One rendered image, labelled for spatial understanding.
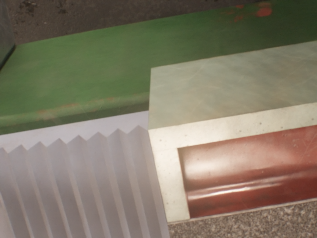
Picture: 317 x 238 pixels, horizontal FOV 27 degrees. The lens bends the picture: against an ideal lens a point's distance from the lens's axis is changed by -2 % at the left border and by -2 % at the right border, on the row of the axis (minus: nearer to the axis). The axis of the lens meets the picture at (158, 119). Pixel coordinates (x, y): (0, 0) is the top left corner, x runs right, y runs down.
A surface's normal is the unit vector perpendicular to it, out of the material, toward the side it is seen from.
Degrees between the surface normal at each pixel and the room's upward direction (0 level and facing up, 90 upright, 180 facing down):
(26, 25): 0
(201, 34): 90
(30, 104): 90
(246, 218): 0
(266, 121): 0
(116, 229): 61
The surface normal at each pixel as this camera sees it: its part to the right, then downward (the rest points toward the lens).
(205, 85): -0.18, -0.90
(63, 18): 0.00, 0.39
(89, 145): 0.86, 0.04
